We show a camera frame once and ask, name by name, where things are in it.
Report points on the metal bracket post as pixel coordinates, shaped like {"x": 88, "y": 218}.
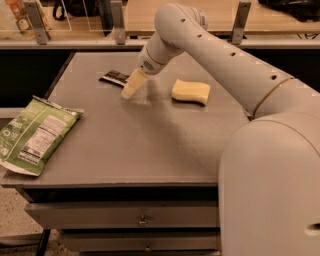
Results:
{"x": 240, "y": 21}
{"x": 34, "y": 12}
{"x": 118, "y": 21}

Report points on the middle metal bracket post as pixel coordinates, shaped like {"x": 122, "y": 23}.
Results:
{"x": 118, "y": 21}

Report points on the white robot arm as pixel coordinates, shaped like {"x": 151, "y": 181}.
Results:
{"x": 269, "y": 173}

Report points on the lower drawer with knob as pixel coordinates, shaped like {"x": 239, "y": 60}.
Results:
{"x": 141, "y": 241}

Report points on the orange white snack bag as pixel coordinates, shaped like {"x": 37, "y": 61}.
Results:
{"x": 14, "y": 21}

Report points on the right metal bracket post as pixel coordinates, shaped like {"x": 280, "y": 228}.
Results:
{"x": 240, "y": 21}

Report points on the black rxbar chocolate wrapper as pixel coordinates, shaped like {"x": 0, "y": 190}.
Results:
{"x": 115, "y": 77}

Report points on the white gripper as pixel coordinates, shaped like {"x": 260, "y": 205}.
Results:
{"x": 147, "y": 63}

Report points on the black bag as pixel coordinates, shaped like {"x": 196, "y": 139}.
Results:
{"x": 76, "y": 8}
{"x": 302, "y": 10}

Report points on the left metal bracket post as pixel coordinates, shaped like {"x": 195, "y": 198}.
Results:
{"x": 34, "y": 12}

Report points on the grey drawer cabinet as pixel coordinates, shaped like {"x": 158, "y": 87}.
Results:
{"x": 146, "y": 148}

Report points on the drawer with knob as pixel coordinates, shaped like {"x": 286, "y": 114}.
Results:
{"x": 141, "y": 241}
{"x": 121, "y": 214}

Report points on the yellow sponge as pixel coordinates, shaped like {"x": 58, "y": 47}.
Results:
{"x": 191, "y": 91}

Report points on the green jalapeno chip bag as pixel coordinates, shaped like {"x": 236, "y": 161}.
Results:
{"x": 29, "y": 140}

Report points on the upper drawer with knob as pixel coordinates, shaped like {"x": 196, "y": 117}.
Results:
{"x": 121, "y": 214}

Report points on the black bag top right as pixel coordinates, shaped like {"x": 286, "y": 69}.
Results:
{"x": 302, "y": 10}

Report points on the black bag top left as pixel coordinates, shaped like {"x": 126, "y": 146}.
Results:
{"x": 76, "y": 8}

